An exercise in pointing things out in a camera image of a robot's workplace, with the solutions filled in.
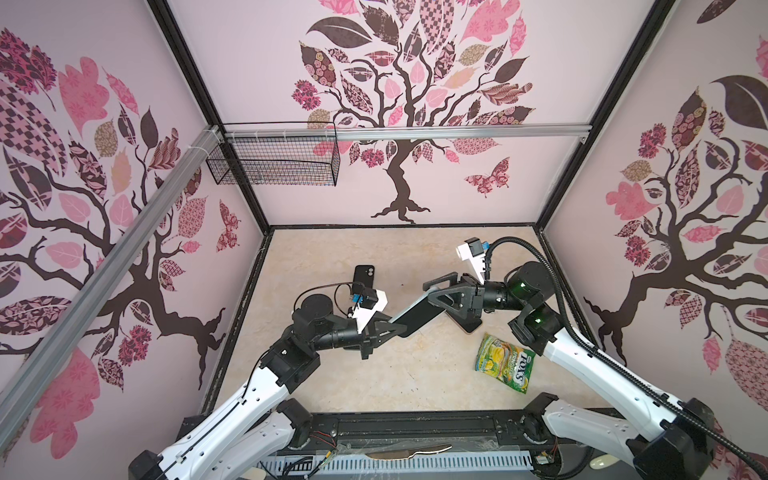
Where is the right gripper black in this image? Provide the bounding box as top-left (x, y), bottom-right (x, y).
top-left (425, 272), bottom-right (527, 325)

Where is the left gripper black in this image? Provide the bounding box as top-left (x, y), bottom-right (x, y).
top-left (312, 314), bottom-right (407, 361)

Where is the black phone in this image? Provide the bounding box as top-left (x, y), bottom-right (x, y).
top-left (389, 292), bottom-right (445, 338)
top-left (448, 313), bottom-right (482, 334)

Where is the black phone case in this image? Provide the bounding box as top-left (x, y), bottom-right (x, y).
top-left (352, 264), bottom-right (375, 295)

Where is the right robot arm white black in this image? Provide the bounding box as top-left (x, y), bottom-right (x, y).
top-left (423, 262), bottom-right (715, 479)

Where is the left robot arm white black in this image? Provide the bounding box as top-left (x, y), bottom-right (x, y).
top-left (128, 291), bottom-right (407, 480)

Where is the green yellow candy bag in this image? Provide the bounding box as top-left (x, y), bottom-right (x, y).
top-left (474, 333), bottom-right (535, 394)

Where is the wooden knife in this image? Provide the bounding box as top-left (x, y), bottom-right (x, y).
top-left (366, 444), bottom-right (453, 461)

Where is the white spoon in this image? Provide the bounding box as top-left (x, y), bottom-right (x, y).
top-left (589, 454), bottom-right (620, 470)

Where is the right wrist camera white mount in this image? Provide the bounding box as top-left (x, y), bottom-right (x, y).
top-left (456, 237), bottom-right (489, 284)

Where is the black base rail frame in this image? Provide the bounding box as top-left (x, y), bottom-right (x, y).
top-left (227, 409), bottom-right (601, 475)

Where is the white perforated cable tray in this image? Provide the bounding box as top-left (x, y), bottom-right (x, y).
top-left (255, 451), bottom-right (533, 478)

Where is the black wire basket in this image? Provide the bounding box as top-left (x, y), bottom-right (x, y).
top-left (206, 120), bottom-right (341, 187)

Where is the aluminium rail back wall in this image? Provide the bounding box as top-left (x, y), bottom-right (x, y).
top-left (225, 123), bottom-right (592, 141)

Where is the aluminium rail wall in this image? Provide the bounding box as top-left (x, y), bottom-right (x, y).
top-left (225, 123), bottom-right (592, 141)
top-left (1, 125), bottom-right (221, 448)

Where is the aluminium rail left wall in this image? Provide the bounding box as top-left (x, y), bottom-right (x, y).
top-left (1, 125), bottom-right (221, 448)

